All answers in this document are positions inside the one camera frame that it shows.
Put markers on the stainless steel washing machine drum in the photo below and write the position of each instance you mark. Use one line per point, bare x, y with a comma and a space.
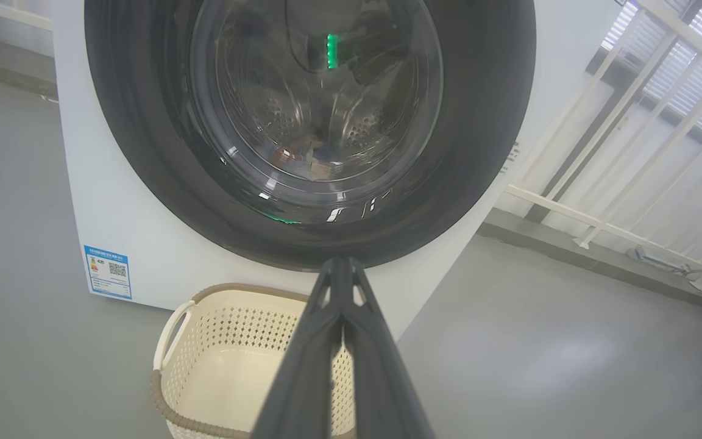
265, 116

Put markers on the black round glass washer door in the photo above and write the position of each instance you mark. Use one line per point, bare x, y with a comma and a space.
144, 152

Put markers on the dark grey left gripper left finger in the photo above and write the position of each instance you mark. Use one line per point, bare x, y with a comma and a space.
302, 390

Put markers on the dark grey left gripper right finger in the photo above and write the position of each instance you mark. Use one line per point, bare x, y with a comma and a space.
381, 390

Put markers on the white metal railing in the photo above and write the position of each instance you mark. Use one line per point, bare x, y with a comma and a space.
546, 205

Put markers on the cream laundry basket brown rim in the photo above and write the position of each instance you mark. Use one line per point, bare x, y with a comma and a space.
229, 378

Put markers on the cream and blue printed garment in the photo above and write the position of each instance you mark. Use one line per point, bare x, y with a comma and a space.
302, 167

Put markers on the blue energy label sticker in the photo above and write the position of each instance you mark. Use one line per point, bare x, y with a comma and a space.
107, 271

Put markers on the blue bear print garment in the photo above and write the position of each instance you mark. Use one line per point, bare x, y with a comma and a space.
328, 152

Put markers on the white front-load washing machine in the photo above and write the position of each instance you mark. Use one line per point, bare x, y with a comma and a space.
113, 213

